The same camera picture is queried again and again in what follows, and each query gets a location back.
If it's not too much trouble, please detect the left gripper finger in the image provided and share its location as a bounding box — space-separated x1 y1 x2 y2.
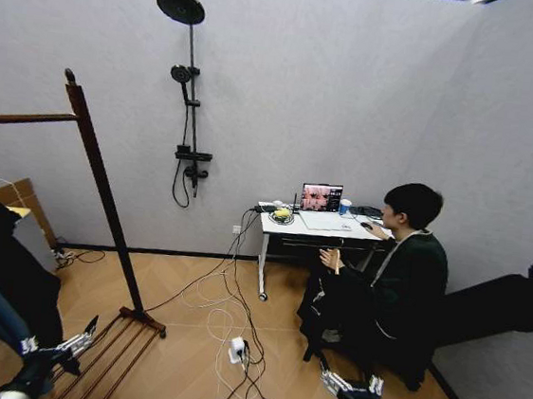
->
58 311 101 359
18 333 42 358

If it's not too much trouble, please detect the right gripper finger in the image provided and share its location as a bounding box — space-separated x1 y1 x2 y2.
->
366 372 387 399
314 351 354 399

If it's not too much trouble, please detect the power strip with plugs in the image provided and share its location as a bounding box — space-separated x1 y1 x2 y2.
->
50 246 77 270

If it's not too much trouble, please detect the person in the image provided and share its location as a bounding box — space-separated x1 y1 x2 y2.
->
288 171 459 394

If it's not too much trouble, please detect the white power strip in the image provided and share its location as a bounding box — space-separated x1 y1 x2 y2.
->
228 336 250 365

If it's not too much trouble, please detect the grey box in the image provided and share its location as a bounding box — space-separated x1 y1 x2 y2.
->
8 208 64 275

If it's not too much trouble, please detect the dark wooden clothes rack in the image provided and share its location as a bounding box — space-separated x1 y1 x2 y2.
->
0 60 194 399

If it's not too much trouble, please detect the brown cardboard box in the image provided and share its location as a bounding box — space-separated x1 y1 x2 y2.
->
0 174 65 251

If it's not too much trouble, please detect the white desk on castors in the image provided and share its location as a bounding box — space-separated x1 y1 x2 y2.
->
241 199 397 316

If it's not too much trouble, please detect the white desk pad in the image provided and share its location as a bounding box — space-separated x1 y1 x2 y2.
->
297 209 367 236

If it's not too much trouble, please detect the bowl with yellow item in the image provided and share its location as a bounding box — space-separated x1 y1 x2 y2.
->
268 205 297 227

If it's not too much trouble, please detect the open laptop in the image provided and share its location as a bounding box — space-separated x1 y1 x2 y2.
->
299 181 345 217

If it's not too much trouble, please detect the black shower mixer valve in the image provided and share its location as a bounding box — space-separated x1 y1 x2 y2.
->
182 162 211 181

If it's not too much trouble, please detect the black shower shelf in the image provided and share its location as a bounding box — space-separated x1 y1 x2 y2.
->
174 143 214 164

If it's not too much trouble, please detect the black shower riser pipe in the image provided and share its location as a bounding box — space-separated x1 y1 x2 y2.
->
175 22 214 155

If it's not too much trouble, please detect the black hand shower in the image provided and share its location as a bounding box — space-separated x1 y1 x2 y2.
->
166 62 201 107

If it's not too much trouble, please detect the black rain shower head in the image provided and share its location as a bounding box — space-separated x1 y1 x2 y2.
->
153 0 208 27

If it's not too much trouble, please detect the white floor cable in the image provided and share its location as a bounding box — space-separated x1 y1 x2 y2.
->
172 264 266 392

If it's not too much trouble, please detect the black floor cable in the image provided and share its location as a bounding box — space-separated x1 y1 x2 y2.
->
134 196 328 399

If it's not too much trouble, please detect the black shower hose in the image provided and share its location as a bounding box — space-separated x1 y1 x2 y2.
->
169 156 196 209

